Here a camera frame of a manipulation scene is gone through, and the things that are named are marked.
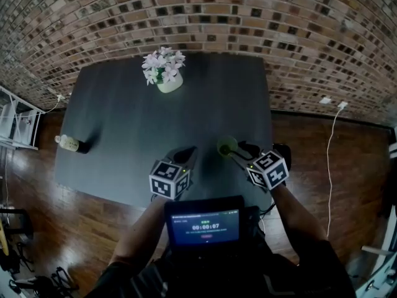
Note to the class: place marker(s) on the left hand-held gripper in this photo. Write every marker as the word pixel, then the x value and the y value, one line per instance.
pixel 169 178

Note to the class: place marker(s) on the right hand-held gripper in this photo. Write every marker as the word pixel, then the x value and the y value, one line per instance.
pixel 273 169

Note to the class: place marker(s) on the green translucent cup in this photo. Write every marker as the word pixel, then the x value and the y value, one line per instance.
pixel 225 147

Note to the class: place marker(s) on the person's left forearm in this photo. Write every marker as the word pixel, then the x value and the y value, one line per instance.
pixel 139 234

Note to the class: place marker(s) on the person's right forearm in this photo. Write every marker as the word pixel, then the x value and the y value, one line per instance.
pixel 297 216

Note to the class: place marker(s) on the small dark bottle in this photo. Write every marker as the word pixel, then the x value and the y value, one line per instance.
pixel 73 144

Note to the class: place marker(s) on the dark grey table white legs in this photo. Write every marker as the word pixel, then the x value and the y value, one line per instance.
pixel 133 126

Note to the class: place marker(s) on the black chest-mounted screen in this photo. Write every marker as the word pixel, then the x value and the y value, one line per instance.
pixel 204 228

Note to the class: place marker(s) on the white potted flower plant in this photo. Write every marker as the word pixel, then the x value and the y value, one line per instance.
pixel 166 70

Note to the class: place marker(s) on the person's dark shirt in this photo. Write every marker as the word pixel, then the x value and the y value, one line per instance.
pixel 217 278

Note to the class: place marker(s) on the black metal stand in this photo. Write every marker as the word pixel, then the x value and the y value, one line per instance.
pixel 24 225

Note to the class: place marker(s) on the white metal shelf rack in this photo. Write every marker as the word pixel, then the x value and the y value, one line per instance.
pixel 9 120

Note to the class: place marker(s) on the white cabinet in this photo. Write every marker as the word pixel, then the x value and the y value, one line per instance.
pixel 390 259

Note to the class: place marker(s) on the white wall socket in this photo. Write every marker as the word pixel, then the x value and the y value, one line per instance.
pixel 325 100

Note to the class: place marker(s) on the white wall charger plug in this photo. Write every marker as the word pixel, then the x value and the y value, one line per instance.
pixel 342 105

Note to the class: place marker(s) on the small white wall plug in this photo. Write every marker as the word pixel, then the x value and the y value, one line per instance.
pixel 60 97

